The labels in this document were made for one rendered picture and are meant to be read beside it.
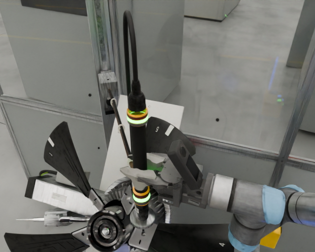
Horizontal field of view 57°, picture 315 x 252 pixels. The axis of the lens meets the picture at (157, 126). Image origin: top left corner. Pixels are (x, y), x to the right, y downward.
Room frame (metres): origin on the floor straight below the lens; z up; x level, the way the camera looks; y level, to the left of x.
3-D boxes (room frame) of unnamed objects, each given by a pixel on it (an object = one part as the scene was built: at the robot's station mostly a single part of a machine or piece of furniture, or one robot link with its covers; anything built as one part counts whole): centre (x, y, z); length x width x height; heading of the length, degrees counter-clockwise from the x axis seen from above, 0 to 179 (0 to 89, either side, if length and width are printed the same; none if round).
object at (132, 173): (0.47, 0.05, 1.44); 0.09 x 0.03 x 0.06; 81
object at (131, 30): (0.75, 0.11, 1.57); 0.55 x 0.03 x 0.47; 16
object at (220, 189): (0.43, -0.14, 1.45); 0.08 x 0.05 x 0.08; 161
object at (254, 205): (0.40, -0.21, 1.44); 0.11 x 0.08 x 0.09; 71
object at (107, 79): (1.10, 0.21, 1.35); 0.10 x 0.07 x 0.08; 16
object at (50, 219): (0.62, 0.36, 1.08); 0.07 x 0.04 x 0.06; 81
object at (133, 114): (0.49, 0.04, 1.61); 0.04 x 0.04 x 0.03
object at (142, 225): (0.50, 0.04, 1.31); 0.09 x 0.07 x 0.10; 16
